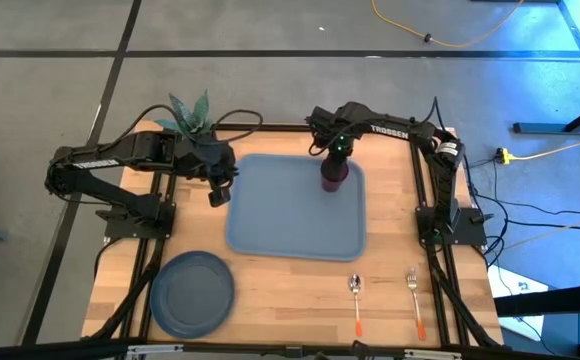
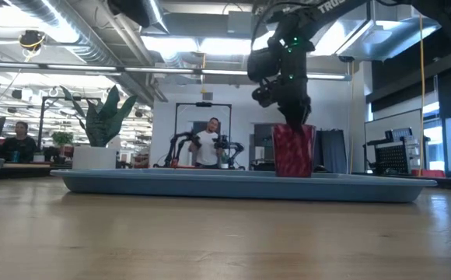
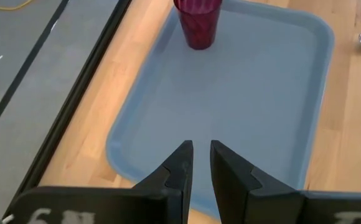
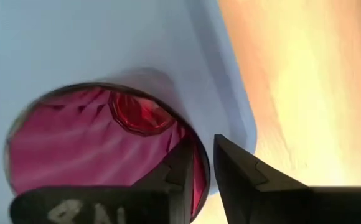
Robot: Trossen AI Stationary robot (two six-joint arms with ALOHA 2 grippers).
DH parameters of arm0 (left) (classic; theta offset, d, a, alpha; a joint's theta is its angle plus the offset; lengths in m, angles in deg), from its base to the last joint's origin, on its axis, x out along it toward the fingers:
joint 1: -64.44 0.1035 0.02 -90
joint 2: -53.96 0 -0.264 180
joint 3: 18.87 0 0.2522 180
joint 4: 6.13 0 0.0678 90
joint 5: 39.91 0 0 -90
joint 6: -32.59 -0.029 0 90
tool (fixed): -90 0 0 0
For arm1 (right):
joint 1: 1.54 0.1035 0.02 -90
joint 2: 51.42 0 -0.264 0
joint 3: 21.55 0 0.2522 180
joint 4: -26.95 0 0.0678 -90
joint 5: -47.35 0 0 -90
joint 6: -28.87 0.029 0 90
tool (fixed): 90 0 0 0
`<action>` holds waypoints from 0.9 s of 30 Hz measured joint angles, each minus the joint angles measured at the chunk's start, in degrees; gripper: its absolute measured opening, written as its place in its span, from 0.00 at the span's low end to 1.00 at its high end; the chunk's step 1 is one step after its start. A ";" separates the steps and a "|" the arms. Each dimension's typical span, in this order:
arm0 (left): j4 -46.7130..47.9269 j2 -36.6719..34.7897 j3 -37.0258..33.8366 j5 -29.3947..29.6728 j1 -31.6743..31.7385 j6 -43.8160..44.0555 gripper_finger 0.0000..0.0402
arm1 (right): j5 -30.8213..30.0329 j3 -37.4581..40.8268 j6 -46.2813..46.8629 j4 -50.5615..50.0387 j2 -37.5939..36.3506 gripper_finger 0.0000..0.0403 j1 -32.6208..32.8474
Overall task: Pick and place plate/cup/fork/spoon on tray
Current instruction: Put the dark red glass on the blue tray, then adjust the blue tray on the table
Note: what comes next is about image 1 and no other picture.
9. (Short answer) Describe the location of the green plant in white pot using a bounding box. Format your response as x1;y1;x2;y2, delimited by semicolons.
153;89;217;139

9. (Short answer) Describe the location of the black floor cable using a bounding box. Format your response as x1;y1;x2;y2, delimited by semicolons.
462;154;580;269

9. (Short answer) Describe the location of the dark blue round plate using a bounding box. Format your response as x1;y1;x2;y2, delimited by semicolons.
149;249;236;340

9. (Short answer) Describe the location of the silver metal bracket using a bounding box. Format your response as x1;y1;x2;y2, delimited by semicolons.
402;348;464;360
126;343;185;357

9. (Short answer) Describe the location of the dark metal stand frame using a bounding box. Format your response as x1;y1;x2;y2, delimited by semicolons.
512;0;580;136

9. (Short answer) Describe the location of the blue plastic tray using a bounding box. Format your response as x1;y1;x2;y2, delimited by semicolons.
224;152;369;263

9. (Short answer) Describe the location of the tan floor cable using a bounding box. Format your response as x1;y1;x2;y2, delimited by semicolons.
499;207;580;251

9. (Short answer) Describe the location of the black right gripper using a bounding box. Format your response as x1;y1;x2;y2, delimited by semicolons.
324;130;355;174

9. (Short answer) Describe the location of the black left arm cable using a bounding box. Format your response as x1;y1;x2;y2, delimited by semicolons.
112;103;265;151

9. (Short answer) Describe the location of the white paper sheet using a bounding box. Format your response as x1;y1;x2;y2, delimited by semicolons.
487;264;551;341

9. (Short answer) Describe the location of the steel fork with orange handle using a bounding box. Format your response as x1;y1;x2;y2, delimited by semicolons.
406;267;427;342

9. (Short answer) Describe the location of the steel spoon with orange handle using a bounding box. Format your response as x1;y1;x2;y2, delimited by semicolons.
348;273;364;338

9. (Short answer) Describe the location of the black rig beam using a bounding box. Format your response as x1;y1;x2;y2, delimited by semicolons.
0;338;580;360

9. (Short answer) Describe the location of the red faceted plastic cup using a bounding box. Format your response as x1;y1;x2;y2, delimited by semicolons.
319;157;350;194

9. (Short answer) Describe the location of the yellow cord with black clip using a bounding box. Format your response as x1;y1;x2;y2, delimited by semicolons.
371;0;525;50

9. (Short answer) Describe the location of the black furniture beam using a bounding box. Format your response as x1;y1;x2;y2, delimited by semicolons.
493;282;580;317

